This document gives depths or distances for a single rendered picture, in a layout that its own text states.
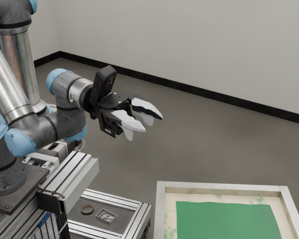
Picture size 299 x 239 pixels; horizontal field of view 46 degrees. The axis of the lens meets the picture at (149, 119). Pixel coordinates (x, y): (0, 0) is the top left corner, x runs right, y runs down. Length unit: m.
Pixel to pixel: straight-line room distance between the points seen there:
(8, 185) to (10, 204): 0.07
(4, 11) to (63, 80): 0.27
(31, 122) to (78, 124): 0.13
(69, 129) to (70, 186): 0.45
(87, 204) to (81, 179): 1.27
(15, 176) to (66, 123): 0.36
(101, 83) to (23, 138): 0.26
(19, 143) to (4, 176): 0.35
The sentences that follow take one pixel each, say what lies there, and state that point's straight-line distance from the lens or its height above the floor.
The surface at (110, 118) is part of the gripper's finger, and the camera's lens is 0.76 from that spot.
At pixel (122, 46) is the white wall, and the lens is 5.04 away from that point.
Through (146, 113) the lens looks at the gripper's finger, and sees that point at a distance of 0.78.
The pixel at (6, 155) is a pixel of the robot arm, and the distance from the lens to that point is 1.21.
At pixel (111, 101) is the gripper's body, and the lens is 0.81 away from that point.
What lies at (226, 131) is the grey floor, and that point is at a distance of 3.91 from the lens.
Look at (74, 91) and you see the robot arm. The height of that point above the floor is 1.68.
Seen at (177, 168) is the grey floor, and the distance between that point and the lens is 3.31.
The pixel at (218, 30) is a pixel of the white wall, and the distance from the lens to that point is 4.23.
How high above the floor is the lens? 2.06
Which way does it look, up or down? 31 degrees down
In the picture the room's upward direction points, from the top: straight up
